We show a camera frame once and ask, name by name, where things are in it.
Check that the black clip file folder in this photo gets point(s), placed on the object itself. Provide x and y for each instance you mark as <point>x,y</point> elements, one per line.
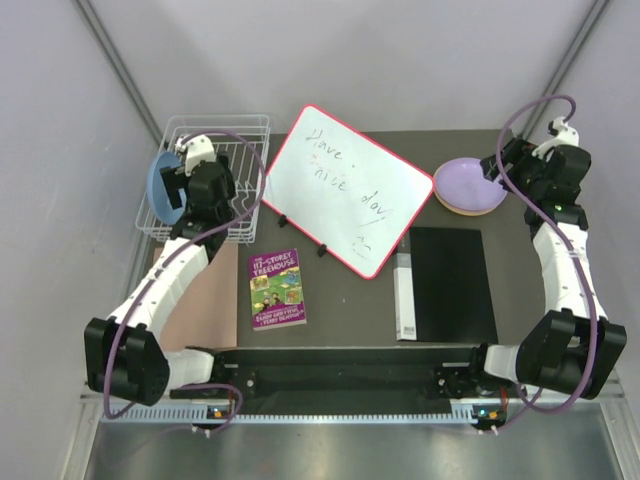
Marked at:
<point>441,287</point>

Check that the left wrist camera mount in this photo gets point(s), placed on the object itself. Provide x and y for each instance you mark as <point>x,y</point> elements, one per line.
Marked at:
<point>195,151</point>

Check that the purple treehouse book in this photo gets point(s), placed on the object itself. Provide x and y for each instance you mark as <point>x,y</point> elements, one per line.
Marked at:
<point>276,293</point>

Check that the grey cable duct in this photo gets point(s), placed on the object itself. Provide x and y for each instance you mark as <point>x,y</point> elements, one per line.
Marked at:
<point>464,414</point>

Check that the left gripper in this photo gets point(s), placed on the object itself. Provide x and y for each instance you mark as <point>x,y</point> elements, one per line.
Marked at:
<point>175,178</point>

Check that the blue plate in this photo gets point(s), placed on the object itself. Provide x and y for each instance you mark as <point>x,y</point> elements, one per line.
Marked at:
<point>165,188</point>

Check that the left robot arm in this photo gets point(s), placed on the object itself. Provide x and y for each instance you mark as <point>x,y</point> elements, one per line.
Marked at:
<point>124,358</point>

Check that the pink paper sheet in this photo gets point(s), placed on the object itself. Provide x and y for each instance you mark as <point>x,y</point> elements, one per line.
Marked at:
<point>206,313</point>

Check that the purple plate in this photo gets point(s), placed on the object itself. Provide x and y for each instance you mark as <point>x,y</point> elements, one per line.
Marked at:
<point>461,183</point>

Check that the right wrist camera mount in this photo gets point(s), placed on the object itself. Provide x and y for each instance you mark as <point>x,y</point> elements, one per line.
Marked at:
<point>562,134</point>

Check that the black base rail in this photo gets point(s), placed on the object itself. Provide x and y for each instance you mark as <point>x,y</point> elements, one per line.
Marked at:
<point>432,371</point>

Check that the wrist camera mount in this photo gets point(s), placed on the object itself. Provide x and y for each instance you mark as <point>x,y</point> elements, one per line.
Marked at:
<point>195,151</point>
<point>562,134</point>

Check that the white wire dish rack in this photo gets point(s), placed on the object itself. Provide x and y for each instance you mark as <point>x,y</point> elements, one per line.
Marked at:
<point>255,130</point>

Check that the pink plate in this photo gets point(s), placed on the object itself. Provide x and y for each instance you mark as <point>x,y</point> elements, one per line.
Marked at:
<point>465,212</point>

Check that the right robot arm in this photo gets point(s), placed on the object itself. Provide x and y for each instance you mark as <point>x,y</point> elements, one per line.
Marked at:
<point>574,346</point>

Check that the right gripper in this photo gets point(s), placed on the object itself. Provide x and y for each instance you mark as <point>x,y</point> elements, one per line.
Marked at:
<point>518,154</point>

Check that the pink framed whiteboard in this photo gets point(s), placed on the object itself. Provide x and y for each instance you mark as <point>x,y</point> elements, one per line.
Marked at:
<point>345,191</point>

